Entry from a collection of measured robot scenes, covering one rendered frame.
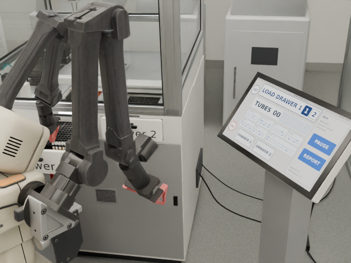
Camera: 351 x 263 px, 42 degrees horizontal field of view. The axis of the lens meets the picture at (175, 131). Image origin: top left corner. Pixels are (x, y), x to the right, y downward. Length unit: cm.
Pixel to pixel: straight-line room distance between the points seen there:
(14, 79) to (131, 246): 137
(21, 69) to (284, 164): 93
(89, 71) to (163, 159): 117
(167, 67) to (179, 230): 90
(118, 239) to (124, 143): 139
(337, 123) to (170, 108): 79
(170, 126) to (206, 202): 109
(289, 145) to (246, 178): 170
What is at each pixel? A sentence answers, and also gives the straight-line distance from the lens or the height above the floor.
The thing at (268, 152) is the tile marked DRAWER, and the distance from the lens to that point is 168.
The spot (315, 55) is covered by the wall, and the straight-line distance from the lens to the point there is 532.
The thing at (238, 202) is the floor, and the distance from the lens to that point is 309.
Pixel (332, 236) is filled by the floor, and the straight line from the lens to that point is 293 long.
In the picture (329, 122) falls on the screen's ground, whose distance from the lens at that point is 160.
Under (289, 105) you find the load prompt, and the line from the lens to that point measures 171.
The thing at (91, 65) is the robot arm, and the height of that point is 150.
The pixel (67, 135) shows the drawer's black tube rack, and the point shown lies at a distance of 208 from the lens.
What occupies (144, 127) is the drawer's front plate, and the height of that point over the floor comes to 89.
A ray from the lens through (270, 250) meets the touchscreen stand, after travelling 204.
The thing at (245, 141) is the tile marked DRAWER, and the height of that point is 100.
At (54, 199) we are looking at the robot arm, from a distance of 114.
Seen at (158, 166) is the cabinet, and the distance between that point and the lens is 222.
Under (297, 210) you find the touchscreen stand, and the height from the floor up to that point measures 74.
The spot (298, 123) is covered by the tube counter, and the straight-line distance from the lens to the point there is 166.
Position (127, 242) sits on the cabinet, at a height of 16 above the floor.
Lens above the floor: 186
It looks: 28 degrees down
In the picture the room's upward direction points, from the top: 2 degrees counter-clockwise
